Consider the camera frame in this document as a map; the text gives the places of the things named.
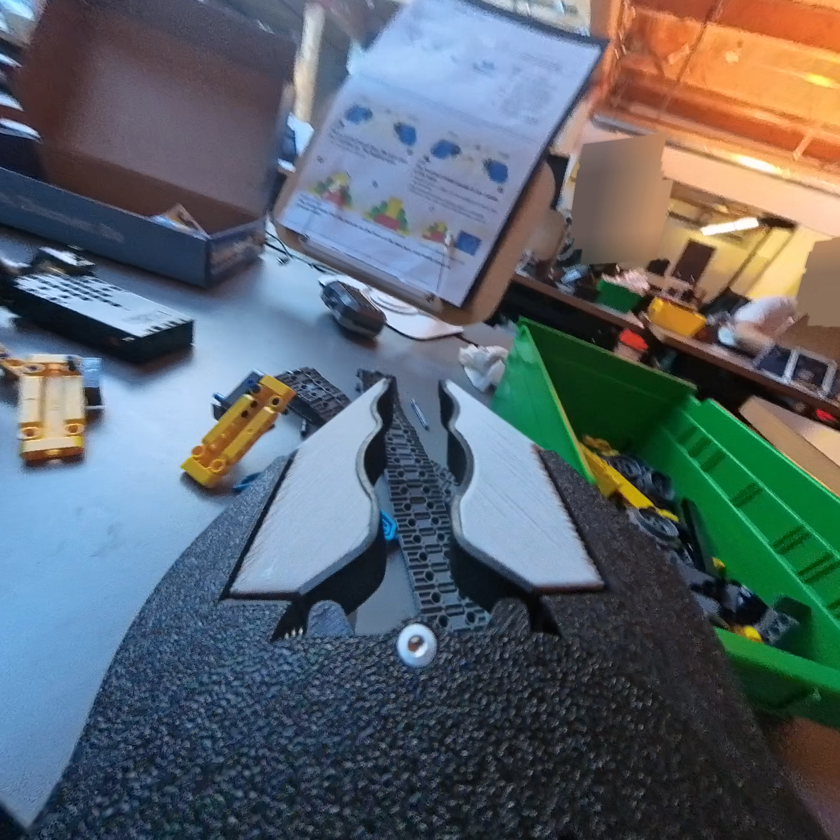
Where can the blue cardboard box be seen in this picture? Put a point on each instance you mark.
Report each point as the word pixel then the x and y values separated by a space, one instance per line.
pixel 131 98

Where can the background table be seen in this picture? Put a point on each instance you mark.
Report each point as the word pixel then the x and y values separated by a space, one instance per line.
pixel 689 351

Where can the grey toy motor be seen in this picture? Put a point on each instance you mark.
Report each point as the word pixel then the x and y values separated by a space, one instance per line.
pixel 354 308

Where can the small grey toy axle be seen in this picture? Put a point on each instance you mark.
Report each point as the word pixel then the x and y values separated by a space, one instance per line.
pixel 420 415

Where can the crumpled white plastic bag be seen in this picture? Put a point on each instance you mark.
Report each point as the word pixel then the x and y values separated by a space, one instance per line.
pixel 482 367

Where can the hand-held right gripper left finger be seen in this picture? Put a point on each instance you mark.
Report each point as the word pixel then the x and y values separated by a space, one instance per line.
pixel 315 518

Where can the black toy battery box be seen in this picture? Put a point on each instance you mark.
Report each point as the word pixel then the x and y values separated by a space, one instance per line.
pixel 98 315

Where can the wide yellow toy panel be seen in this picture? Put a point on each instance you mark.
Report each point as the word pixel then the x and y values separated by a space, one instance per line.
pixel 49 407

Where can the grey desk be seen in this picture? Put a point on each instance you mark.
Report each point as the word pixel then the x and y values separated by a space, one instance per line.
pixel 131 525

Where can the small green bin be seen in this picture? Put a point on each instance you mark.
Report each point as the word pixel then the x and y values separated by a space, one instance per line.
pixel 620 295

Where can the instruction sheet stand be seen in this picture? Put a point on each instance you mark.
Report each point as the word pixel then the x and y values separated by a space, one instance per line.
pixel 426 164

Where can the yellow bin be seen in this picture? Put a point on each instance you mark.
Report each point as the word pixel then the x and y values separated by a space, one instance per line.
pixel 676 318

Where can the pile of toy parts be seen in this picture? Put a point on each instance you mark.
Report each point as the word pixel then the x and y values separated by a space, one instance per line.
pixel 643 485

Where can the black toy track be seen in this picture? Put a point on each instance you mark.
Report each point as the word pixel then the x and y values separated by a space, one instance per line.
pixel 420 525
pixel 315 394

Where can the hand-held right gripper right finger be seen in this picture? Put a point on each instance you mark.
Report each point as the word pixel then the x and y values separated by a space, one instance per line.
pixel 518 518

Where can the blue plastic tool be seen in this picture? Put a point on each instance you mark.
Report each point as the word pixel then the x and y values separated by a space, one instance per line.
pixel 388 528

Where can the printed booklets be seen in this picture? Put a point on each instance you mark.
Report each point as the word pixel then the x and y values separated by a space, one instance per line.
pixel 180 220

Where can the green plastic bin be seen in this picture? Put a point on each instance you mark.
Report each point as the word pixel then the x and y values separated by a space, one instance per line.
pixel 722 472

